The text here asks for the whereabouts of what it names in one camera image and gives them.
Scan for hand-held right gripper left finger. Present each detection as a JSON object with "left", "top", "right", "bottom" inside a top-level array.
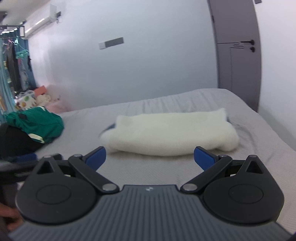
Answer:
[{"left": 30, "top": 146, "right": 120, "bottom": 194}]

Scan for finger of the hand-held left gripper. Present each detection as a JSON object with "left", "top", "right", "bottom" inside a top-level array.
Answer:
[
  {"left": 38, "top": 153, "right": 63, "bottom": 163},
  {"left": 9, "top": 153, "right": 38, "bottom": 163}
]

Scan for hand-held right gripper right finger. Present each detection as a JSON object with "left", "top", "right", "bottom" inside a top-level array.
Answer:
[{"left": 180, "top": 146, "right": 270, "bottom": 194}]

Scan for cream striped knit sweater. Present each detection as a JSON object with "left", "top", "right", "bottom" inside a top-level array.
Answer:
[{"left": 99, "top": 108, "right": 240, "bottom": 156}]

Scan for person's left hand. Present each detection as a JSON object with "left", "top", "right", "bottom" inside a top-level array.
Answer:
[{"left": 0, "top": 203, "right": 24, "bottom": 230}]

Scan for black garment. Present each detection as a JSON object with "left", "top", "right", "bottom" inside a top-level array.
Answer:
[{"left": 0, "top": 124, "right": 45, "bottom": 161}]

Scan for green garment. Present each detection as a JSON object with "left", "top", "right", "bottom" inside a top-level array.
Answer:
[{"left": 5, "top": 106, "right": 65, "bottom": 144}]

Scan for pink plush toy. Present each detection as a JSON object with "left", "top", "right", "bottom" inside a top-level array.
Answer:
[{"left": 45, "top": 86, "right": 68, "bottom": 113}]

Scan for white plush toy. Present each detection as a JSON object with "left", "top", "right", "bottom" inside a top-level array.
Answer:
[{"left": 35, "top": 94, "right": 52, "bottom": 108}]

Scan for hanging black dress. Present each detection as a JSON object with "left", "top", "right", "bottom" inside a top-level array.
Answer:
[{"left": 5, "top": 43, "right": 22, "bottom": 93}]

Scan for grey door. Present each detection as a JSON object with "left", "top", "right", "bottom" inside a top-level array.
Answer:
[{"left": 207, "top": 0, "right": 265, "bottom": 113}]

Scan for green clip drying hanger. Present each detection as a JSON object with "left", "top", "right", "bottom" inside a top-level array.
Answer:
[{"left": 15, "top": 49, "right": 30, "bottom": 59}]

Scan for white air conditioner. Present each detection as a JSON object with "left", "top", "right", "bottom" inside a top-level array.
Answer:
[{"left": 23, "top": 3, "right": 62, "bottom": 39}]

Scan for wall switch panel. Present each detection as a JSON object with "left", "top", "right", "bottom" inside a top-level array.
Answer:
[{"left": 98, "top": 37, "right": 125, "bottom": 50}]

